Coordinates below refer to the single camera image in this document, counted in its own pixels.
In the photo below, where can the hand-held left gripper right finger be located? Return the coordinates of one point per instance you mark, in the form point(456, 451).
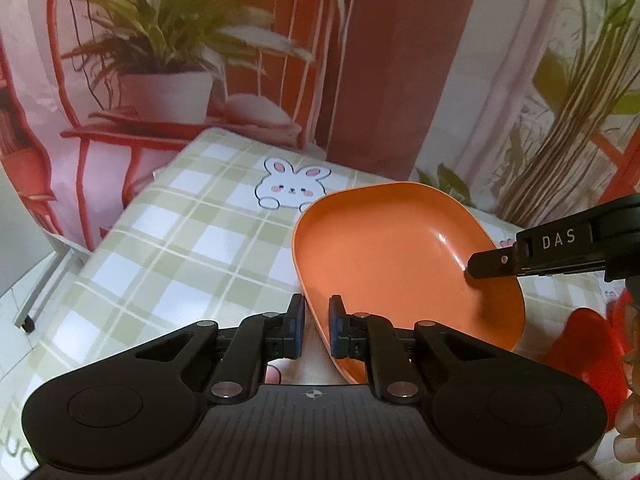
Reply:
point(336, 331)

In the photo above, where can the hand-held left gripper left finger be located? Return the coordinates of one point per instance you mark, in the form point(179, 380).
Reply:
point(298, 327)

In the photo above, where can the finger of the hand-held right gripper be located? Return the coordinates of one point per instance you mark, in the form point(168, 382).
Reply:
point(492, 264)

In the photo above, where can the orange plastic bowl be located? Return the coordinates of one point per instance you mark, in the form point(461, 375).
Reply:
point(390, 250)

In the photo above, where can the pale pink plate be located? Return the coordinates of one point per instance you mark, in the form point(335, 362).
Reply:
point(315, 360)

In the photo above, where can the red bowl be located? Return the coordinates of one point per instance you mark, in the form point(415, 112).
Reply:
point(595, 350)

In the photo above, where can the checked rabbit print tablecloth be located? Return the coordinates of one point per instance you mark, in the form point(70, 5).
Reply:
point(175, 240)

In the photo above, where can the printed room scene backdrop cloth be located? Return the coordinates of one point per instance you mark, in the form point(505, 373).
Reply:
point(400, 60)

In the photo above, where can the white metal frame with caster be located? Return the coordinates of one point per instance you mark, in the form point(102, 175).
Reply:
point(50, 270)

